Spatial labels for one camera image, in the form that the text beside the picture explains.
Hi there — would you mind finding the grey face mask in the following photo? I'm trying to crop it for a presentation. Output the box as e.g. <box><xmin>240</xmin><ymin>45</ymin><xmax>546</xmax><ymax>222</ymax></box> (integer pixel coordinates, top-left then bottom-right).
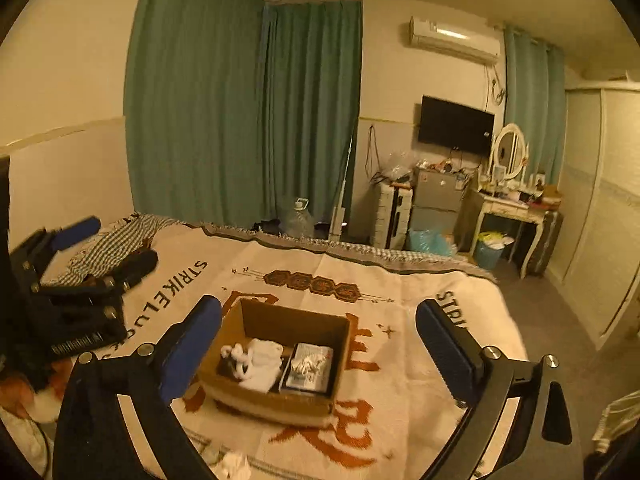
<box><xmin>291</xmin><ymin>352</ymin><xmax>326</xmax><ymax>382</ymax></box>

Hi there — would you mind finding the checkered bed sheet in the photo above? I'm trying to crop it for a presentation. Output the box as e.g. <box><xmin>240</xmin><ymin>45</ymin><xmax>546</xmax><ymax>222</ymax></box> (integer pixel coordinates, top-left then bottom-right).
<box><xmin>44</xmin><ymin>212</ymin><xmax>180</xmax><ymax>286</ymax></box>

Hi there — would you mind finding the cream printed blanket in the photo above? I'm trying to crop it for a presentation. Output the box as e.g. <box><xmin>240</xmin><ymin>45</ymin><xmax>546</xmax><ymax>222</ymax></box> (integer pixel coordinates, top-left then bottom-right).
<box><xmin>39</xmin><ymin>219</ymin><xmax>532</xmax><ymax>480</ymax></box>

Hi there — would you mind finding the white soft cloth pile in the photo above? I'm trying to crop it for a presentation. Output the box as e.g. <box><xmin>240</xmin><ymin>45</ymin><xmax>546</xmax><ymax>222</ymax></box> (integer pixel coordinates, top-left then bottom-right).
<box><xmin>209</xmin><ymin>451</ymin><xmax>252</xmax><ymax>480</ymax></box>

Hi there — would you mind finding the black-edged packaged cloth pack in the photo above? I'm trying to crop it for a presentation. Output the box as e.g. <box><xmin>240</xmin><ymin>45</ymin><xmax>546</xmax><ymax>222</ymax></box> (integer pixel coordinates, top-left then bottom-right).
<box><xmin>279</xmin><ymin>342</ymin><xmax>334</xmax><ymax>396</ymax></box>

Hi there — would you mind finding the black wall television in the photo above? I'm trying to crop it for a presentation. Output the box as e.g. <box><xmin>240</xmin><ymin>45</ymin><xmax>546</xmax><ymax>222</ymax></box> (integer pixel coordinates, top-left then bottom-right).
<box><xmin>418</xmin><ymin>96</ymin><xmax>495</xmax><ymax>157</ymax></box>

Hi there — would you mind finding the brown cardboard box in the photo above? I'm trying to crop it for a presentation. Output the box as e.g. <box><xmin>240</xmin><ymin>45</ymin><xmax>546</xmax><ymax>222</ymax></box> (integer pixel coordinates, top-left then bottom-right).
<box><xmin>198</xmin><ymin>297</ymin><xmax>352</xmax><ymax>428</ymax></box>

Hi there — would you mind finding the white suitcase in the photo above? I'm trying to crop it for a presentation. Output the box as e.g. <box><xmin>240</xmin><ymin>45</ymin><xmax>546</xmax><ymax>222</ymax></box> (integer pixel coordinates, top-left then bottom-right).
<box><xmin>370</xmin><ymin>182</ymin><xmax>413</xmax><ymax>250</ymax></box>

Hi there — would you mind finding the large green curtain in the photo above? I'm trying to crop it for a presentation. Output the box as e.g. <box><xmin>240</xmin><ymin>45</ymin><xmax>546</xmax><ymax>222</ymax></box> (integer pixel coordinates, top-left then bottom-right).
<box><xmin>124</xmin><ymin>0</ymin><xmax>362</xmax><ymax>228</ymax></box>

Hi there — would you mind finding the white sliding wardrobe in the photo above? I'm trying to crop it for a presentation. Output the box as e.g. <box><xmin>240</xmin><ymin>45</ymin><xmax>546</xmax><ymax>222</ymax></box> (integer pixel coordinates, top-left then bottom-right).
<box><xmin>546</xmin><ymin>81</ymin><xmax>639</xmax><ymax>349</ymax></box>

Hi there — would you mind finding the blue trash bin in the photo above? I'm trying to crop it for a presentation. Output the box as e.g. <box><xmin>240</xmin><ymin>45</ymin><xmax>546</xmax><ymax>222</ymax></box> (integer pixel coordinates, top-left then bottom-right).
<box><xmin>473</xmin><ymin>232</ymin><xmax>515</xmax><ymax>271</ymax></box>

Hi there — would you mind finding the white green plush toy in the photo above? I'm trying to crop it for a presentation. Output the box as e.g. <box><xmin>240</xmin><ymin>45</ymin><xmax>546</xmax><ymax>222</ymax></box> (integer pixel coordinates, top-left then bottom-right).
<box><xmin>220</xmin><ymin>344</ymin><xmax>253</xmax><ymax>382</ymax></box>

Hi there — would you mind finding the small green curtain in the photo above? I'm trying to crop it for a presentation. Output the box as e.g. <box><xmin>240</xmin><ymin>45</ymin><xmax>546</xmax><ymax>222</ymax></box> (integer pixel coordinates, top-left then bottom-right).
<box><xmin>503</xmin><ymin>26</ymin><xmax>566</xmax><ymax>184</ymax></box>

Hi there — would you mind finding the white knitted glove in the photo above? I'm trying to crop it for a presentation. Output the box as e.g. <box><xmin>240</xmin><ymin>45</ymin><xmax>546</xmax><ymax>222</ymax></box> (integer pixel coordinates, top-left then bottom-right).
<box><xmin>240</xmin><ymin>339</ymin><xmax>284</xmax><ymax>393</ymax></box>

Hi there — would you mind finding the small grey fridge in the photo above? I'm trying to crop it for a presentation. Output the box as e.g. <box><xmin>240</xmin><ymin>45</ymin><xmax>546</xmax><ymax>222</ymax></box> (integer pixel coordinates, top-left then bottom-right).
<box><xmin>409</xmin><ymin>169</ymin><xmax>468</xmax><ymax>235</ymax></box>

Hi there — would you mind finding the white oval vanity mirror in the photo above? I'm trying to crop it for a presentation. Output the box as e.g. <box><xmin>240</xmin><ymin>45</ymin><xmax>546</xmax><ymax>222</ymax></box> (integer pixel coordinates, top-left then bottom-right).
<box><xmin>489</xmin><ymin>122</ymin><xmax>528</xmax><ymax>183</ymax></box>

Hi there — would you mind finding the clear water bottle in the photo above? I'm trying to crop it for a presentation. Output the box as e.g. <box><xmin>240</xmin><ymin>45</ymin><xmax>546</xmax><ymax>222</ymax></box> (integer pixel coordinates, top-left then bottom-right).
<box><xmin>284</xmin><ymin>197</ymin><xmax>314</xmax><ymax>238</ymax></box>

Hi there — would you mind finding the white dressing table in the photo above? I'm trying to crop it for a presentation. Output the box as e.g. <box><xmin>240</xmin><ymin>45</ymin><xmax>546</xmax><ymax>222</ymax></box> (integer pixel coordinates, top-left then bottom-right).
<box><xmin>465</xmin><ymin>191</ymin><xmax>564</xmax><ymax>278</ymax></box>

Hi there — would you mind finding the white air conditioner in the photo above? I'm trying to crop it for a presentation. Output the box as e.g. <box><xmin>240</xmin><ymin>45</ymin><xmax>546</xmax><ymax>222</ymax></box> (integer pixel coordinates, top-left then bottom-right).
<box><xmin>409</xmin><ymin>16</ymin><xmax>501</xmax><ymax>66</ymax></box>

